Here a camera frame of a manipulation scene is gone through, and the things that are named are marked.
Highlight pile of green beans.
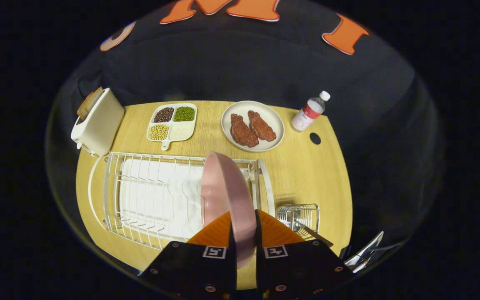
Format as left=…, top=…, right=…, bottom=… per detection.
left=173, top=106, right=195, bottom=122

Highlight white toaster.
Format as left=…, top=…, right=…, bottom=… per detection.
left=70, top=87, right=125, bottom=158

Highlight metal spoon with dark handle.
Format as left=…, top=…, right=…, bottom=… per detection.
left=292, top=221, right=334, bottom=248

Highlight toast slices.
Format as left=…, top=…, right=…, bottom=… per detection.
left=77, top=87, right=104, bottom=120

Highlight clear bottle with red label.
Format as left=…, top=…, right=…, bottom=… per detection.
left=292, top=90, right=331, bottom=132

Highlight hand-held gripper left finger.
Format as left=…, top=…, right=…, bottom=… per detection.
left=138, top=210, right=238, bottom=300

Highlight pile of yellow beans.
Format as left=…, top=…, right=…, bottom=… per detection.
left=149, top=124, right=169, bottom=141

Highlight silver wire basket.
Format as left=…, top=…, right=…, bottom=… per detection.
left=277, top=203, right=320, bottom=234

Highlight beige plate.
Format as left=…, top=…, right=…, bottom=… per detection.
left=221, top=100, right=285, bottom=153

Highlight pink plate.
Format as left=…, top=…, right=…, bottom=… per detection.
left=200, top=152, right=258, bottom=269

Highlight white wire dish rack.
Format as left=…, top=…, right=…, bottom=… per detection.
left=88, top=151, right=276, bottom=250

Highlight pile of dark beans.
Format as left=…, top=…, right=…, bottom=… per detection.
left=154, top=107, right=175, bottom=123

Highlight white divided tray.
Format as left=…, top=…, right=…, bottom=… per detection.
left=146, top=103, right=198, bottom=151

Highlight white drain tray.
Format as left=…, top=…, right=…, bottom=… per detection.
left=119, top=158, right=251, bottom=240

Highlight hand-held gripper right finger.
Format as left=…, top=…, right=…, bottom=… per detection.
left=255, top=209, right=355, bottom=300

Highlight brown meat piece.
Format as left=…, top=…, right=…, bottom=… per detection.
left=230, top=113, right=260, bottom=148
left=247, top=110, right=277, bottom=142

